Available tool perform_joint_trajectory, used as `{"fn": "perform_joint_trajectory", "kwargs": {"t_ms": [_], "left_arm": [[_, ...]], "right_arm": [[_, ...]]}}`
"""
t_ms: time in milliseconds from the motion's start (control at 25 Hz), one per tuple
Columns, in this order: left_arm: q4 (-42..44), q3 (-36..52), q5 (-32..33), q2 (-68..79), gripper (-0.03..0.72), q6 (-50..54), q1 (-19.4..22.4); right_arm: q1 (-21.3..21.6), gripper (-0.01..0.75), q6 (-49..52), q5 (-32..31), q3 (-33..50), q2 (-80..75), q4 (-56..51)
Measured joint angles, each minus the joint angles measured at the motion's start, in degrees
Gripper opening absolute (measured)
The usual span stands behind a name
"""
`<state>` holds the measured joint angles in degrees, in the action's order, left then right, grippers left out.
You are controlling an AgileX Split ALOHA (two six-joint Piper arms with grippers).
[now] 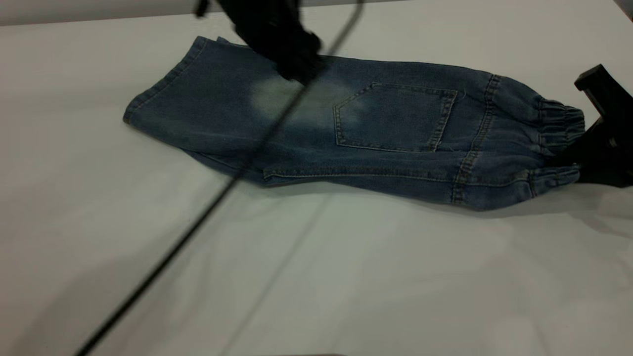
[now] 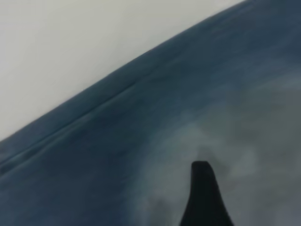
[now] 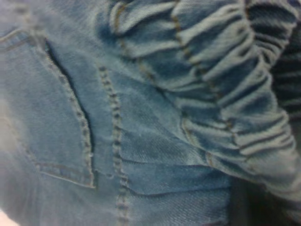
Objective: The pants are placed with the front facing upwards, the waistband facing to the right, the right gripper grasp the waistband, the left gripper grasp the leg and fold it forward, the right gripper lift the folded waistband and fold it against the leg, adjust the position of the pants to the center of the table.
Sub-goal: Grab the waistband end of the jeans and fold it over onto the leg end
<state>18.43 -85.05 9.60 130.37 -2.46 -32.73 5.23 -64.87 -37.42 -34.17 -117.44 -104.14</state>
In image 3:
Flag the blue denim jeans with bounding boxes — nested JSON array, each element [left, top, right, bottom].
[[0, 0, 301, 226]]

